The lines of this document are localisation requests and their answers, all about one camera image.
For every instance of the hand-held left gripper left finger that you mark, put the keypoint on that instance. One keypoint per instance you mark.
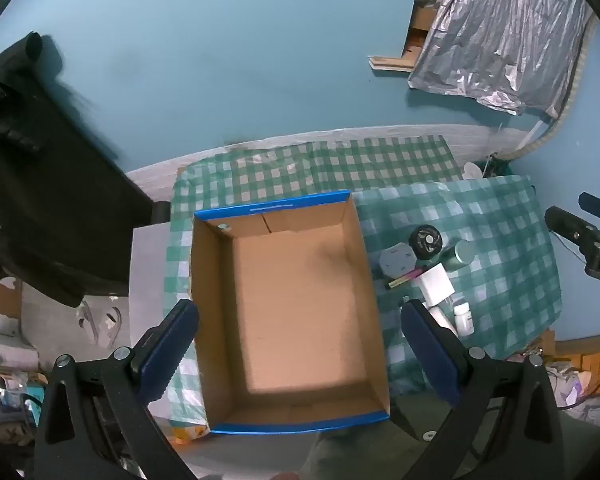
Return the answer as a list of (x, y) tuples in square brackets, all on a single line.
[(172, 345)]

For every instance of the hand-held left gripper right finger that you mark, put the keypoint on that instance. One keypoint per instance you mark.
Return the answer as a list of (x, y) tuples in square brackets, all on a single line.
[(430, 355)]

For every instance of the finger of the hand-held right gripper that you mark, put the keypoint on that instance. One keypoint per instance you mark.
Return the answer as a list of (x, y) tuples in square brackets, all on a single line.
[(597, 205), (567, 225)]

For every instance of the white tube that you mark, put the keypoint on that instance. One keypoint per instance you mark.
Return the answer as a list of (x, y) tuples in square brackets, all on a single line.
[(442, 319)]

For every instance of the white pill bottle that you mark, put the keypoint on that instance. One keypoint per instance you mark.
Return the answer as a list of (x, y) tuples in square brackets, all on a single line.
[(463, 317)]

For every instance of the white square box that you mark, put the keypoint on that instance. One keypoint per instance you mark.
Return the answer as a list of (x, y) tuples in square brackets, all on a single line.
[(436, 285)]

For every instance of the pink pen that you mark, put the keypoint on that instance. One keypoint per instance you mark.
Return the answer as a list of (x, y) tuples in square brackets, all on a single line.
[(405, 278)]

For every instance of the white octagonal box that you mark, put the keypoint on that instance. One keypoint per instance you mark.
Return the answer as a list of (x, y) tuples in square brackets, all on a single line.
[(397, 261)]

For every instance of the green tin can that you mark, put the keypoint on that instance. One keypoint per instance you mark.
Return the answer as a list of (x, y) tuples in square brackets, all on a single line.
[(457, 255)]

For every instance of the black round disc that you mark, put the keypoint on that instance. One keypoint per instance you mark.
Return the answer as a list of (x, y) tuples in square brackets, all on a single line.
[(426, 241)]

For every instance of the cardboard box with blue rim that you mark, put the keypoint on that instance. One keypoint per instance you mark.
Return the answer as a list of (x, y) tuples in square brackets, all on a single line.
[(290, 310)]

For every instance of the white slipper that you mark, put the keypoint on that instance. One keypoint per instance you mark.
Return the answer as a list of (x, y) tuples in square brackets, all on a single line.
[(87, 322), (112, 320)]

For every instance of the glossy green checkered tablecloth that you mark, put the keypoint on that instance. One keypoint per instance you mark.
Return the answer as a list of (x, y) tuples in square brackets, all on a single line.
[(505, 260)]

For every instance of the silver foil sheet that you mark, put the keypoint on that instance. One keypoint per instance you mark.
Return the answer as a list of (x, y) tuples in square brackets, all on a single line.
[(500, 35)]

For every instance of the black cloth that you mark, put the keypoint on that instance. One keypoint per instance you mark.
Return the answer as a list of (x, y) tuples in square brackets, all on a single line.
[(45, 185)]

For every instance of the matte green checkered tablecloth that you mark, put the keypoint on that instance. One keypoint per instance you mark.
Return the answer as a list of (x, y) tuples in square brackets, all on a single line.
[(305, 170)]

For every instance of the wooden plank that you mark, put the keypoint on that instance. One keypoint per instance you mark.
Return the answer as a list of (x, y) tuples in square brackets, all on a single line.
[(390, 63)]

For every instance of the brown cardboard piece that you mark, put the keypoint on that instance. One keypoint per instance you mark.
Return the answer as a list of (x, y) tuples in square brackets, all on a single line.
[(422, 22)]

